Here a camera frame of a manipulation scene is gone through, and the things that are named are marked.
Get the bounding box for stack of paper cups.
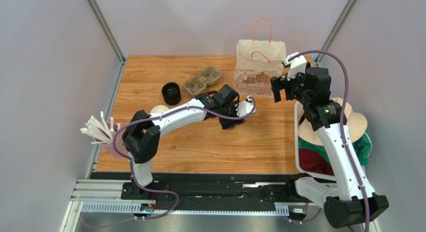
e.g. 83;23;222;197
150;105;169;114

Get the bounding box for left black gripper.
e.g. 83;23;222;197
218;100;246;131

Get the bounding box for paper takeout bag orange handles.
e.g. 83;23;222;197
233;17;287;98

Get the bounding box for aluminium frame base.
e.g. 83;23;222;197
59;179;382;232

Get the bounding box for dark red garment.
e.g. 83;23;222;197
298;148;334;176

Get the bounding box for white plastic basket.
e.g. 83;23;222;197
294;102;336;182

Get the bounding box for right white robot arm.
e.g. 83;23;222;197
270;67;389;231

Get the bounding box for pink cup with straws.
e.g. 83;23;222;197
80;111;129;158

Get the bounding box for green garment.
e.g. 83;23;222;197
298;128;373;166

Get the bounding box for stack of black lids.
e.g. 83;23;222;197
161;82;182;106

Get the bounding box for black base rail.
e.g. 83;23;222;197
90;172;312;213

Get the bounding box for beige bucket hat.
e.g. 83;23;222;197
296;102;368;146

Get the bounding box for single brown paper cup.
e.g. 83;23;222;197
226;125;238;131

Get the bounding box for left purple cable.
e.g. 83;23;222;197
112;95;257;220

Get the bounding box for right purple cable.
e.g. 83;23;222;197
286;50;371;232

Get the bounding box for purple cable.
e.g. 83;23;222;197
286;50;371;232
112;95;257;220

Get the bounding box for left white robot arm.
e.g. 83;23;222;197
116;84;257;194

